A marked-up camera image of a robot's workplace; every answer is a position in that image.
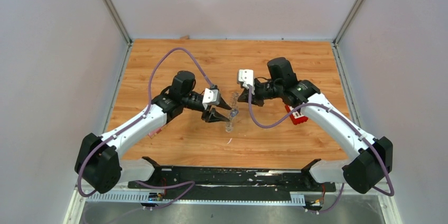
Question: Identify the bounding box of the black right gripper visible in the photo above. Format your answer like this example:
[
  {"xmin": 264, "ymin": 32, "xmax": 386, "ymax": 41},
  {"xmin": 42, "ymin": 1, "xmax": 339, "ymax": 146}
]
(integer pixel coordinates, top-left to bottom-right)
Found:
[{"xmin": 238, "ymin": 80, "xmax": 283, "ymax": 107}]

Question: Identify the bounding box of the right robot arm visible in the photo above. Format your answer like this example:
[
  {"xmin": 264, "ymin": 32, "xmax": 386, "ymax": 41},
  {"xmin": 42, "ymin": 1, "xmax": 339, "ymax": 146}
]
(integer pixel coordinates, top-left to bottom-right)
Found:
[{"xmin": 237, "ymin": 57, "xmax": 395, "ymax": 197}]

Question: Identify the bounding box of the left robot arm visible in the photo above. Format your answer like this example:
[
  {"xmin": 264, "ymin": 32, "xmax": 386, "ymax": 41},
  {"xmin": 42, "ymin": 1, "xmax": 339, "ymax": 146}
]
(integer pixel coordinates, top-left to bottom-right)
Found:
[{"xmin": 74, "ymin": 71, "xmax": 231, "ymax": 193}]

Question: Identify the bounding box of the red playing card box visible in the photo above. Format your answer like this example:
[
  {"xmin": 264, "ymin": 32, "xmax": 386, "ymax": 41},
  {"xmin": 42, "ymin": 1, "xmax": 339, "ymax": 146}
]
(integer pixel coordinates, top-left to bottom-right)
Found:
[{"xmin": 147, "ymin": 128, "xmax": 162, "ymax": 138}]

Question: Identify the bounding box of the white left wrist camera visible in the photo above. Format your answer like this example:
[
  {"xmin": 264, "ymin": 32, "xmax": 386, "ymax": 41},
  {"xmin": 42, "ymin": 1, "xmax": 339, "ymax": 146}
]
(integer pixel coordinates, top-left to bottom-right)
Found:
[{"xmin": 202, "ymin": 88, "xmax": 221, "ymax": 108}]

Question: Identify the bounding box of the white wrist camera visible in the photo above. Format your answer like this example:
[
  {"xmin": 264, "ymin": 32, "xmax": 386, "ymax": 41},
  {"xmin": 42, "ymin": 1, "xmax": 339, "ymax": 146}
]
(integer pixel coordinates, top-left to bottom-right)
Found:
[
  {"xmin": 237, "ymin": 69, "xmax": 254, "ymax": 89},
  {"xmin": 202, "ymin": 88, "xmax": 221, "ymax": 108}
]

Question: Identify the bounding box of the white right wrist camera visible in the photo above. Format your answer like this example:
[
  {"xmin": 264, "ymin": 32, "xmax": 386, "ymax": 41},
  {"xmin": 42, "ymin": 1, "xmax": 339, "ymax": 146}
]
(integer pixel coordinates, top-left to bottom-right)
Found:
[{"xmin": 237, "ymin": 69, "xmax": 254, "ymax": 89}]

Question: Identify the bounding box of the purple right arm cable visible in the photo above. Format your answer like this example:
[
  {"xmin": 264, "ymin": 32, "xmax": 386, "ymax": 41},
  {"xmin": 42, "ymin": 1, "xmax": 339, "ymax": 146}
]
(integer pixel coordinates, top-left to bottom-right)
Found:
[{"xmin": 247, "ymin": 84, "xmax": 396, "ymax": 197}]

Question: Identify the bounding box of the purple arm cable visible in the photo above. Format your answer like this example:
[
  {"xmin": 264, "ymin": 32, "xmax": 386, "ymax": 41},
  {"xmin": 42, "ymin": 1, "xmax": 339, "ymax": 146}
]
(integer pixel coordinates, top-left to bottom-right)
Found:
[
  {"xmin": 247, "ymin": 84, "xmax": 396, "ymax": 197},
  {"xmin": 76, "ymin": 48, "xmax": 218, "ymax": 198}
]

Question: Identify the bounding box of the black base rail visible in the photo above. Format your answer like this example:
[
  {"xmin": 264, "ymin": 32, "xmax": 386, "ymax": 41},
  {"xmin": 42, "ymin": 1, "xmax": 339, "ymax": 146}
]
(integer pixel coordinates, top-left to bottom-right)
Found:
[{"xmin": 127, "ymin": 157, "xmax": 336, "ymax": 201}]

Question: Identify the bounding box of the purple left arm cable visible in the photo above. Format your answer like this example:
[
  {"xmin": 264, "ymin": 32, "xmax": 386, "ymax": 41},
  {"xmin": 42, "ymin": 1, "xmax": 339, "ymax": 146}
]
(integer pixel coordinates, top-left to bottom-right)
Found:
[{"xmin": 76, "ymin": 48, "xmax": 218, "ymax": 198}]

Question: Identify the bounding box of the white slotted cable duct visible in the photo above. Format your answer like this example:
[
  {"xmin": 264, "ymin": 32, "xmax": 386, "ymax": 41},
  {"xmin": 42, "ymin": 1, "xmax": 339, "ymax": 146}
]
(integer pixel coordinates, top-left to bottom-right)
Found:
[{"xmin": 86, "ymin": 190, "xmax": 306, "ymax": 207}]

